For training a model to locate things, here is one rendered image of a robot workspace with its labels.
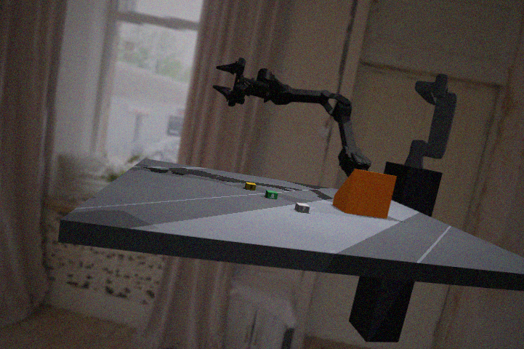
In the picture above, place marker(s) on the green block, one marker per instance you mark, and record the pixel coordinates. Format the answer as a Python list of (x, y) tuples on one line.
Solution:
[(271, 194)]

